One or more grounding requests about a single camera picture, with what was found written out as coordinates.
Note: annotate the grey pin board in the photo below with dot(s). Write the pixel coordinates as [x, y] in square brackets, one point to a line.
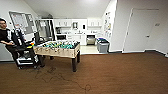
[21, 21]

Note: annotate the colourful wall poster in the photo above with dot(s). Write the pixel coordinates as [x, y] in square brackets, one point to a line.
[108, 23]

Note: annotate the white wall cabinet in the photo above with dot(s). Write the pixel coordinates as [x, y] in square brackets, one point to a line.
[63, 22]
[94, 22]

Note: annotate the white two-door base cabinet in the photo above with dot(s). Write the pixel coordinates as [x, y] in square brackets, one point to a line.
[81, 38]

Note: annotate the black soap dispenser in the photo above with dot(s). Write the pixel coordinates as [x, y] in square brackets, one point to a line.
[83, 26]

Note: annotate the green foosball table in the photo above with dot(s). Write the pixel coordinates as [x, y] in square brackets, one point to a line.
[60, 50]

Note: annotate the grey trash bin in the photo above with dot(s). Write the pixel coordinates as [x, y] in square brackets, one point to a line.
[103, 48]

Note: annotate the steel paper towel dispenser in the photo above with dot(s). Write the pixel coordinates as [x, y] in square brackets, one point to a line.
[75, 25]

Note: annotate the person in black shirt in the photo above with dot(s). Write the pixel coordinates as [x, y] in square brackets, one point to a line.
[6, 36]

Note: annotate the black coffee machine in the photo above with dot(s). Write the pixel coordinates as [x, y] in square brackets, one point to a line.
[58, 30]

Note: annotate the green lid trash bin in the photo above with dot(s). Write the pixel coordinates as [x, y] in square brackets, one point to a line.
[104, 42]

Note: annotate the black computer monitor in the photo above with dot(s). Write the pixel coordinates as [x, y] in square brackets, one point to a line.
[36, 36]

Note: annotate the white door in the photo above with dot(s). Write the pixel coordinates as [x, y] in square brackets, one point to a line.
[140, 30]

